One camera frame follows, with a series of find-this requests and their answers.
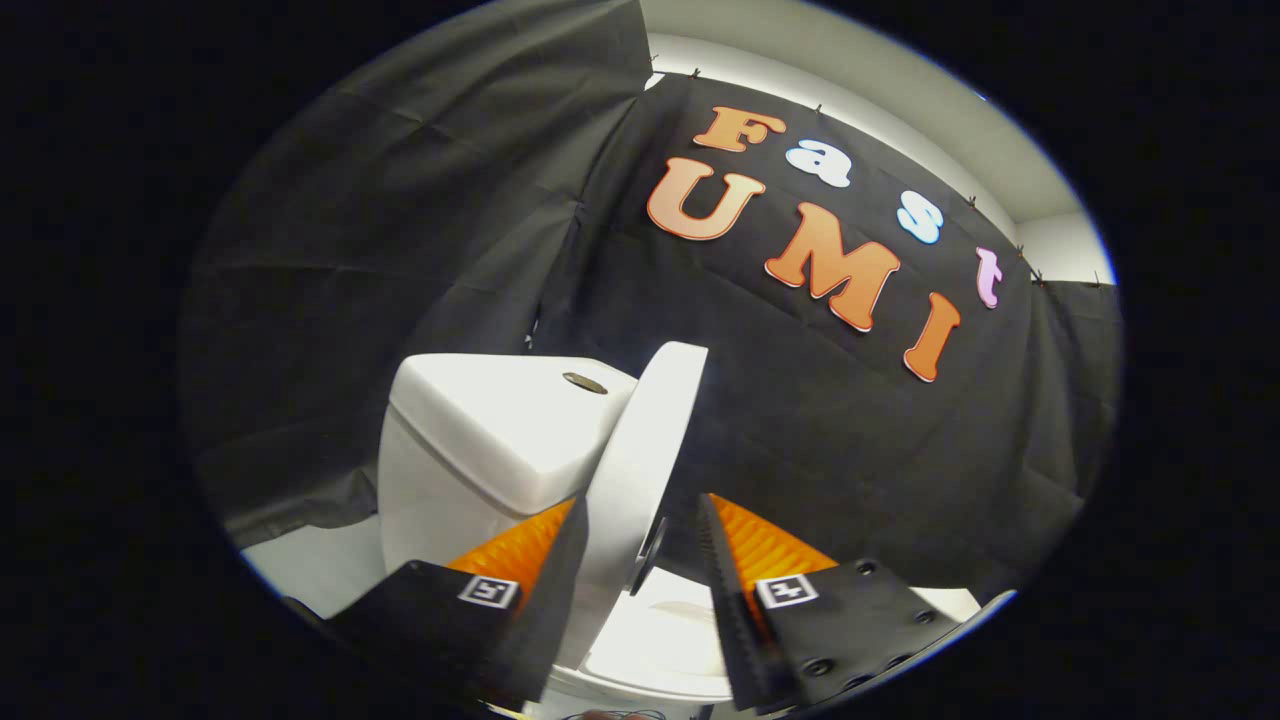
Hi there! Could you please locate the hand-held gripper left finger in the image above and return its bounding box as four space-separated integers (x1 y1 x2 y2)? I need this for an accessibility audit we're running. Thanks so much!
329 497 591 707

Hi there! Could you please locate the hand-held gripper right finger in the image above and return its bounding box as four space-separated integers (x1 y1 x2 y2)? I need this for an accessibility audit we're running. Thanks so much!
697 493 967 717

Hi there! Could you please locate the white toilet lid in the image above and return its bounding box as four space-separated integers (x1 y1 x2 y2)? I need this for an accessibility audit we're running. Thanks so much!
553 341 710 673

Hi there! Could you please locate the white toilet seat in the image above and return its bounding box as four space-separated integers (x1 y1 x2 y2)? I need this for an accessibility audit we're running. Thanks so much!
546 572 737 705

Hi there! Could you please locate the black backdrop cloth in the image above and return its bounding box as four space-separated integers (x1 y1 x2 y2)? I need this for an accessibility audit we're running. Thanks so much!
179 0 1123 603

